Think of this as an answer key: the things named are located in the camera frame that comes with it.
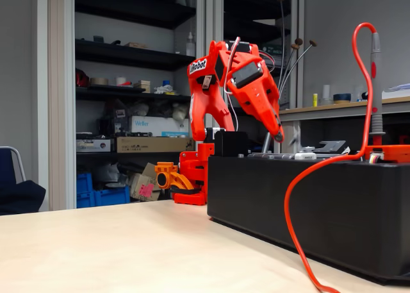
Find grey metal lid plate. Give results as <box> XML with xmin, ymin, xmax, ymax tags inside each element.
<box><xmin>248</xmin><ymin>151</ymin><xmax>295</xmax><ymax>160</ymax></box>

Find red cable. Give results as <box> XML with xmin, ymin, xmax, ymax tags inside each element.
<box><xmin>283</xmin><ymin>22</ymin><xmax>379</xmax><ymax>293</ymax></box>

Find grey test probe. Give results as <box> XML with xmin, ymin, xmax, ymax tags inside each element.
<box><xmin>368</xmin><ymin>32</ymin><xmax>386</xmax><ymax>146</ymax></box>

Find stack of books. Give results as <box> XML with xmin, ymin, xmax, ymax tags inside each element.
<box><xmin>261</xmin><ymin>42</ymin><xmax>284</xmax><ymax>66</ymax></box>

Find wooden top desk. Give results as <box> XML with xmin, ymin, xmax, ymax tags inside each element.
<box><xmin>278</xmin><ymin>96</ymin><xmax>410</xmax><ymax>153</ymax></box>

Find grey stalk lamp brown tips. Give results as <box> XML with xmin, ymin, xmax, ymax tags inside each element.
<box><xmin>261</xmin><ymin>0</ymin><xmax>318</xmax><ymax>155</ymax></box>

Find white plastic bottle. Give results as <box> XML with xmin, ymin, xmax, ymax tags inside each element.
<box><xmin>185</xmin><ymin>31</ymin><xmax>195</xmax><ymax>57</ymax></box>

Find white crumpled cloth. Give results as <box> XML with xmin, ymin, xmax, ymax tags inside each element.
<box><xmin>154</xmin><ymin>84</ymin><xmax>176</xmax><ymax>95</ymax></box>

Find black task board box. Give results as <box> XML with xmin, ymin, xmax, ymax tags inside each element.
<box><xmin>207</xmin><ymin>128</ymin><xmax>410</xmax><ymax>286</ymax></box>

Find white Weller box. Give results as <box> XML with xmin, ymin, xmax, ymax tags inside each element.
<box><xmin>129</xmin><ymin>115</ymin><xmax>190</xmax><ymax>137</ymax></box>

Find orange table clamp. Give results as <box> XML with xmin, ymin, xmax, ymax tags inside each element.
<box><xmin>154</xmin><ymin>162</ymin><xmax>197</xmax><ymax>195</ymax></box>

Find stack of papers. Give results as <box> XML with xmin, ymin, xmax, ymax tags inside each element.
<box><xmin>382</xmin><ymin>83</ymin><xmax>410</xmax><ymax>100</ymax></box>

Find brown flat carton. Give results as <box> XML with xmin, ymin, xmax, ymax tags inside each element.
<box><xmin>116</xmin><ymin>136</ymin><xmax>196</xmax><ymax>154</ymax></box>

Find red display module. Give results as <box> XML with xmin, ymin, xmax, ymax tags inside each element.
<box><xmin>365</xmin><ymin>144</ymin><xmax>410</xmax><ymax>164</ymax></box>

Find grey shelf cabinet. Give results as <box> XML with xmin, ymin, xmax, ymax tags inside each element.
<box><xmin>47</xmin><ymin>0</ymin><xmax>305</xmax><ymax>210</ymax></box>

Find cardboard box pink sticker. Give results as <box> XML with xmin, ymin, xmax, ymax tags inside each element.
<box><xmin>129</xmin><ymin>162</ymin><xmax>161</xmax><ymax>201</ymax></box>

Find white and black box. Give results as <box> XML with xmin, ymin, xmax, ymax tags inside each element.
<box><xmin>76</xmin><ymin>138</ymin><xmax>115</xmax><ymax>153</ymax></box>

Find dark red rounded object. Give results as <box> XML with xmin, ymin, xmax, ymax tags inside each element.
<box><xmin>76</xmin><ymin>68</ymin><xmax>90</xmax><ymax>88</ymax></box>

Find blue plastic crate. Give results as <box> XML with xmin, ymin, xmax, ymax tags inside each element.
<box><xmin>93</xmin><ymin>186</ymin><xmax>131</xmax><ymax>207</ymax></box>
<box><xmin>76</xmin><ymin>172</ymin><xmax>94</xmax><ymax>209</ymax></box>

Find blue office chair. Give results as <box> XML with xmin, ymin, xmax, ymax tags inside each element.
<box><xmin>0</xmin><ymin>180</ymin><xmax>47</xmax><ymax>216</ymax></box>

